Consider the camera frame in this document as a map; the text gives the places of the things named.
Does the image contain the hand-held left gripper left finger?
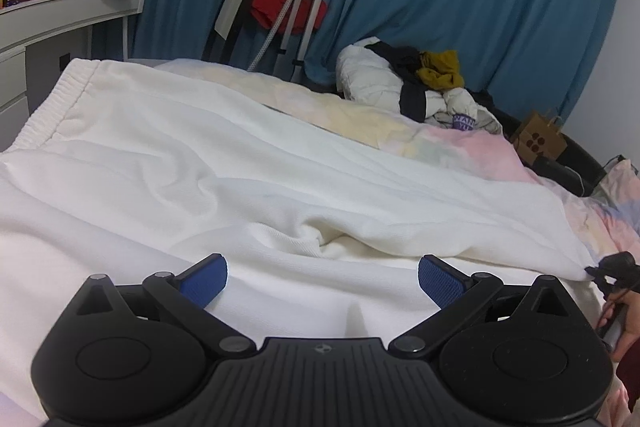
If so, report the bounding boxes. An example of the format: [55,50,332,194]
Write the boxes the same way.
[70,253,256,355]

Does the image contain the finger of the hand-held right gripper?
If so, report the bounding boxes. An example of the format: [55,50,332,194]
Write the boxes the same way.
[584,252,640,304]

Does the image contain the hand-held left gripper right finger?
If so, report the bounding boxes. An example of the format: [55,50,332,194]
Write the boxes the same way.
[387,254,581,355]

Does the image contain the white pants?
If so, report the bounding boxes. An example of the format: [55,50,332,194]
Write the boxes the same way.
[0,58,601,420]

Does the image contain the person's right hand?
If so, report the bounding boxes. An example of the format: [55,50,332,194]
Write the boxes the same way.
[597,291,640,364]

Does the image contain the pastel pillow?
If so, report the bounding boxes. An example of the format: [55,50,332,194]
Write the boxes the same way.
[597,158,640,233]

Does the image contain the pastel tie-dye bedsheet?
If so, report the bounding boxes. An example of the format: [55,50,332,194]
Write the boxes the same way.
[300,77,608,198]

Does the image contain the brown paper bag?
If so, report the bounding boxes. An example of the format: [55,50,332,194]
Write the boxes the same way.
[510,108,568,164]

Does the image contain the white shirt purple print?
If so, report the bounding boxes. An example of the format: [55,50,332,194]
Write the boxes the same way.
[425,88,505,136]

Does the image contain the mustard yellow garment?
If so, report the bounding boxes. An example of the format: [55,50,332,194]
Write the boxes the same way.
[417,50,466,91]

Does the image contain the black garment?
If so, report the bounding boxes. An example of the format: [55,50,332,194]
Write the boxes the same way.
[364,40,436,124]

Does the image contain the white puffer jacket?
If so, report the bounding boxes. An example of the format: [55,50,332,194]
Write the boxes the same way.
[335,36,453,125]

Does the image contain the folded black white treadmill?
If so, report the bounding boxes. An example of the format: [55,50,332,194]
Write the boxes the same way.
[201,0,267,64]

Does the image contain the white dressing desk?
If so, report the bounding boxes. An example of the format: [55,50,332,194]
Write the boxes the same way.
[0,0,148,152]

